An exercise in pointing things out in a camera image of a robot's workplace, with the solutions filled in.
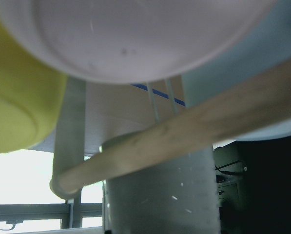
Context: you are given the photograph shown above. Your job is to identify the pink plastic cup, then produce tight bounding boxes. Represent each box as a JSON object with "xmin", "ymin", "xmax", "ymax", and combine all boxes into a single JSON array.
[{"xmin": 0, "ymin": 0, "xmax": 275, "ymax": 84}]

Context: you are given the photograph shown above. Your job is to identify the grey plastic cup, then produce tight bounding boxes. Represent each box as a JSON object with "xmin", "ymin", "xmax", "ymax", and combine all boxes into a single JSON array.
[{"xmin": 103, "ymin": 146, "xmax": 220, "ymax": 234}]

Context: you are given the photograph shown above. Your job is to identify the yellow plastic cup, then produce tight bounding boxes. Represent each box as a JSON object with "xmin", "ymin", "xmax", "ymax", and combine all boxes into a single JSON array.
[{"xmin": 0, "ymin": 22, "xmax": 67, "ymax": 153}]

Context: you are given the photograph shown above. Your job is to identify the light blue plastic cup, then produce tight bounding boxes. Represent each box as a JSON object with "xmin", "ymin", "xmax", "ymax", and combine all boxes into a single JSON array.
[{"xmin": 181, "ymin": 0, "xmax": 291, "ymax": 142}]

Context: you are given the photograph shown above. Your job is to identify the brown paper table cover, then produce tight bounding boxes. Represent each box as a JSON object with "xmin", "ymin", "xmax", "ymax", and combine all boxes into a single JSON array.
[{"xmin": 129, "ymin": 82, "xmax": 186, "ymax": 107}]

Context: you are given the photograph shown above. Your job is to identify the white wire cup rack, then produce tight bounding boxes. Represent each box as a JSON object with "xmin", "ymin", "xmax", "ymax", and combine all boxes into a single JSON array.
[{"xmin": 50, "ymin": 58, "xmax": 291, "ymax": 199}]

